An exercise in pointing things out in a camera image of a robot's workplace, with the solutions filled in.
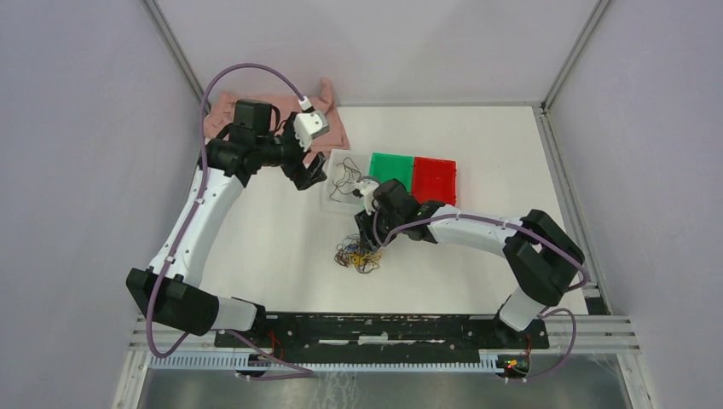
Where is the pink cloth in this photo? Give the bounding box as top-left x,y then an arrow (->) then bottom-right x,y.
203,77 -> 350,164

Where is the green plastic bin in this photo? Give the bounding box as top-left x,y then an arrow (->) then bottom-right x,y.
369,153 -> 414,193

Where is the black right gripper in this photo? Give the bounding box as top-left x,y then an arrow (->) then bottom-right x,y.
355,201 -> 404,251

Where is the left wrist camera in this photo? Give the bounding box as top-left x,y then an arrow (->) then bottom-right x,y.
293,111 -> 330,152

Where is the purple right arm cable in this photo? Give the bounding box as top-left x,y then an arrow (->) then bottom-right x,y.
371,211 -> 592,382

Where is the clear plastic bin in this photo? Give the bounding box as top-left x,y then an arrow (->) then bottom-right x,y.
321,149 -> 371,215

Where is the red plastic bin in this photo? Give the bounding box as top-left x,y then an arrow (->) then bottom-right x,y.
411,157 -> 457,205

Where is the cable bundle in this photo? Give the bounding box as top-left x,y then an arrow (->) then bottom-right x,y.
333,233 -> 385,276

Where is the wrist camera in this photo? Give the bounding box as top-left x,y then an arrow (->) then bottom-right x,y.
352,175 -> 380,216
293,111 -> 330,152

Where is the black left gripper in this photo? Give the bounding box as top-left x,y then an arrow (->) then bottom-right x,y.
257,112 -> 327,190

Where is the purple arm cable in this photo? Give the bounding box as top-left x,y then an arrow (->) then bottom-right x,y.
145,63 -> 315,380
371,211 -> 592,382

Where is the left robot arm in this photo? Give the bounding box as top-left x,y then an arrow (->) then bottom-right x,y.
126,99 -> 330,347

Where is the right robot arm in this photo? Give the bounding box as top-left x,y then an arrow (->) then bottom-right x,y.
352,176 -> 589,348

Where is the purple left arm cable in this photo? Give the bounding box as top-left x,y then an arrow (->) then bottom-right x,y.
145,63 -> 315,380

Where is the thin black cable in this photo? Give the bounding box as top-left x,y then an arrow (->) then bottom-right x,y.
329,157 -> 364,205

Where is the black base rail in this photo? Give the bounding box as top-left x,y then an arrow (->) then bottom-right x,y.
242,312 -> 550,364

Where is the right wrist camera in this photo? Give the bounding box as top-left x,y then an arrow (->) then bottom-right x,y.
352,175 -> 380,216

